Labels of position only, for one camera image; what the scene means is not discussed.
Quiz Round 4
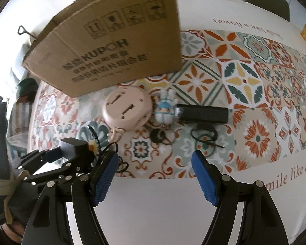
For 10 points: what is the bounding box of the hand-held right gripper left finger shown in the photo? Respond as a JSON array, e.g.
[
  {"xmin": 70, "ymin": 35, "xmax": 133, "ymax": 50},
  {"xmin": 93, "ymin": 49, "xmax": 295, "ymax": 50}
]
[{"xmin": 22, "ymin": 152, "xmax": 119, "ymax": 245}]

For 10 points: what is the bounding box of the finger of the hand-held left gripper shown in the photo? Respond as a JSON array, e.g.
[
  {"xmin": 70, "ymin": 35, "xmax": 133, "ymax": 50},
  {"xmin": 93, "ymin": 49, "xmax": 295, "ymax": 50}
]
[
  {"xmin": 15, "ymin": 147, "xmax": 64, "ymax": 170},
  {"xmin": 22, "ymin": 155, "xmax": 93, "ymax": 185}
]

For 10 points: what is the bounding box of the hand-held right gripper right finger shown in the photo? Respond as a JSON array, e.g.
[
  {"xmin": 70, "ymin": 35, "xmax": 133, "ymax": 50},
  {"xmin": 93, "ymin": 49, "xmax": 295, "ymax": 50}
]
[{"xmin": 191, "ymin": 150, "xmax": 289, "ymax": 245}]

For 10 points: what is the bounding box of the black power adapter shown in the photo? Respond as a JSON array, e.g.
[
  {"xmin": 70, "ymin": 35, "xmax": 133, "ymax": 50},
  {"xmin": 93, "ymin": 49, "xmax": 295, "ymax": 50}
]
[{"xmin": 61, "ymin": 138, "xmax": 89, "ymax": 160}]

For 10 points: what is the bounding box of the thin black adapter cable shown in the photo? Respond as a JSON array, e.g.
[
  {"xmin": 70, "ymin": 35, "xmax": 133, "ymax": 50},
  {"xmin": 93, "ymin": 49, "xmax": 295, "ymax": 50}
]
[{"xmin": 88, "ymin": 125, "xmax": 129, "ymax": 173}]

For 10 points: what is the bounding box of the brown cardboard box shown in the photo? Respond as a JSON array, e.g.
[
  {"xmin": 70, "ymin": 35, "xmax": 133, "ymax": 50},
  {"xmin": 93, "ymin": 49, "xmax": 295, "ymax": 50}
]
[{"xmin": 22, "ymin": 0, "xmax": 183, "ymax": 98}]

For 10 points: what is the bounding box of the black cylindrical device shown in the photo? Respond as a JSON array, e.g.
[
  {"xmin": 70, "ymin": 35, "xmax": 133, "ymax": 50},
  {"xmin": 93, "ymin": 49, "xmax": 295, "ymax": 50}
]
[{"xmin": 176, "ymin": 104, "xmax": 229, "ymax": 123}]

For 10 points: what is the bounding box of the dark green hat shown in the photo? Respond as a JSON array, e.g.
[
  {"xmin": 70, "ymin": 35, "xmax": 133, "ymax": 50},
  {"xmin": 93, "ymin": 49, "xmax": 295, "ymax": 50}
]
[{"xmin": 17, "ymin": 78, "xmax": 39, "ymax": 99}]

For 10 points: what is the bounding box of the small white blue figurine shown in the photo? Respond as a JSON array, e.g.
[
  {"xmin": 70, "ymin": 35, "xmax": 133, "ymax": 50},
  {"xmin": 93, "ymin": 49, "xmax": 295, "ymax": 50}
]
[{"xmin": 153, "ymin": 89, "xmax": 179, "ymax": 124}]

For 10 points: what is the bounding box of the pink round device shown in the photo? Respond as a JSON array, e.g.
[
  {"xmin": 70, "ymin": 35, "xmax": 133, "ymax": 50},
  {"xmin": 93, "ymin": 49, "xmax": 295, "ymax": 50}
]
[{"xmin": 93, "ymin": 85, "xmax": 153, "ymax": 142}]

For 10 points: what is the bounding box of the patterned tile-print table runner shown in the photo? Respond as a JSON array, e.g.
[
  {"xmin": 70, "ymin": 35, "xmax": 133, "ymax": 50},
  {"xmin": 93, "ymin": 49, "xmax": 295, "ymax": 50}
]
[{"xmin": 32, "ymin": 29, "xmax": 306, "ymax": 179}]

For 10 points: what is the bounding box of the black looped cable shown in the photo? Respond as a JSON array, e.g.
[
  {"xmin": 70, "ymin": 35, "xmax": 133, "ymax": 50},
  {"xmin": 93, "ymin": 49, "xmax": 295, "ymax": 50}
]
[{"xmin": 190, "ymin": 123, "xmax": 224, "ymax": 149}]

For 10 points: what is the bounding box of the black ring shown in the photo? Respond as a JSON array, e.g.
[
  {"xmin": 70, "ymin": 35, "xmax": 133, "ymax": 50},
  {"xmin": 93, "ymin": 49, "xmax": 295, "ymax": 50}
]
[{"xmin": 150, "ymin": 129, "xmax": 167, "ymax": 144}]

